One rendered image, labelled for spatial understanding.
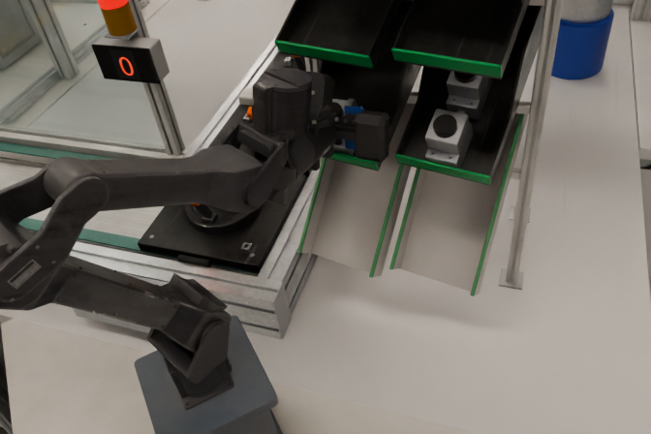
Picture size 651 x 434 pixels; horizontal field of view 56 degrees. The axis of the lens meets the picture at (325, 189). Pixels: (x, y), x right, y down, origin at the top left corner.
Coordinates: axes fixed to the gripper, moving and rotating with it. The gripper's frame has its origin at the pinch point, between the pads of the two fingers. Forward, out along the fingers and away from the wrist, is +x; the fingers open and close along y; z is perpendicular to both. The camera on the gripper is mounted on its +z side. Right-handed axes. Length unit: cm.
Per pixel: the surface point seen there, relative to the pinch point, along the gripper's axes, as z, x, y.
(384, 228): -18.3, 3.0, -6.1
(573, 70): -17, 88, -25
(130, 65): -0.5, 11.9, 45.9
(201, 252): -28.5, -0.5, 26.3
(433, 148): -3.2, 0.8, -13.6
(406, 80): 3.2, 7.9, -7.5
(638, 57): -17, 104, -40
